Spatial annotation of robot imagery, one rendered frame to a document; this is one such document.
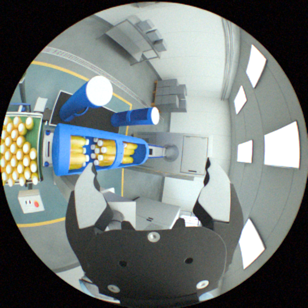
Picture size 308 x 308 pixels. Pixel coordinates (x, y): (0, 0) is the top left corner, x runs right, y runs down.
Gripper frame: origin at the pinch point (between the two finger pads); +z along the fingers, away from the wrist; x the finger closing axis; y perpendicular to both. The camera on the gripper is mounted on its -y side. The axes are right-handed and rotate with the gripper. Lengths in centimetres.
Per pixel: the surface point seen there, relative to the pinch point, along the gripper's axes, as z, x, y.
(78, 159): 32, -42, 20
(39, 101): 36, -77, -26
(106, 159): 50, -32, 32
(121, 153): 53, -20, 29
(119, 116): 208, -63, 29
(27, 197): -6, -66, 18
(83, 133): 36, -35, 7
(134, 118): 192, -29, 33
